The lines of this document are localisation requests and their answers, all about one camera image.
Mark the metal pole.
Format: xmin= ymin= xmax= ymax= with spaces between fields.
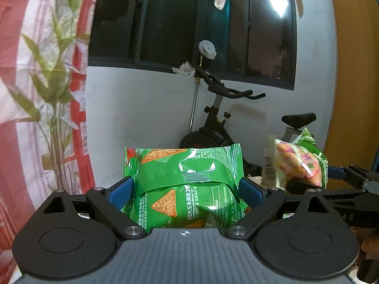
xmin=187 ymin=52 xmax=205 ymax=133

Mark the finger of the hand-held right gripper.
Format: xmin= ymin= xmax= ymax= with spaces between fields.
xmin=286 ymin=177 xmax=368 ymax=210
xmin=327 ymin=164 xmax=379 ymax=190

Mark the pink and green snack packet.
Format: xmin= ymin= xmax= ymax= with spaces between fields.
xmin=262 ymin=127 xmax=329 ymax=191

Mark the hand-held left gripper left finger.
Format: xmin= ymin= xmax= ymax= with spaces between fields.
xmin=38 ymin=176 xmax=149 ymax=241

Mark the black exercise bike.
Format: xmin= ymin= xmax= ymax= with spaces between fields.
xmin=179 ymin=65 xmax=317 ymax=184

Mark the red printed wall cloth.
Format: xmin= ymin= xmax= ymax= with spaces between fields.
xmin=0 ymin=0 xmax=103 ymax=284

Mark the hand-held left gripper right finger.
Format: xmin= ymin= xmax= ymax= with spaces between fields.
xmin=226 ymin=177 xmax=330 ymax=241

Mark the crumpled white rag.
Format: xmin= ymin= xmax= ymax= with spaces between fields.
xmin=172 ymin=61 xmax=197 ymax=77

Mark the orange wooden board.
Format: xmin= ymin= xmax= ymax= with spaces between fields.
xmin=323 ymin=0 xmax=379 ymax=170

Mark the white cloth on pole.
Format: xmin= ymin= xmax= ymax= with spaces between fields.
xmin=198 ymin=40 xmax=217 ymax=60

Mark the green corn chip bag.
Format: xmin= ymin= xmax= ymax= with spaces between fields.
xmin=123 ymin=143 xmax=252 ymax=234

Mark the dark framed window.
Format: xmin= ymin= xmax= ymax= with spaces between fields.
xmin=87 ymin=0 xmax=298 ymax=91

